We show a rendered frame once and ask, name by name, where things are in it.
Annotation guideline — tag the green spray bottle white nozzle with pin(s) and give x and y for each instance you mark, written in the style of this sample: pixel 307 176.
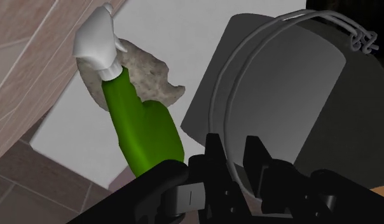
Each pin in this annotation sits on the green spray bottle white nozzle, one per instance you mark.
pixel 139 121

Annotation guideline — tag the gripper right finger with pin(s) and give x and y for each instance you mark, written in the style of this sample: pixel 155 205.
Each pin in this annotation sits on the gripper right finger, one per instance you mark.
pixel 282 180

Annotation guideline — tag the beige rough sponge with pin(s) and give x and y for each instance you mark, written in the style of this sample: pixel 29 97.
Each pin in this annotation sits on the beige rough sponge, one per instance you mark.
pixel 148 77

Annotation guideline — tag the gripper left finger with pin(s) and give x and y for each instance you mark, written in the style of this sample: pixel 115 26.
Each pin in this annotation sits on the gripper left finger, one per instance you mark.
pixel 210 173

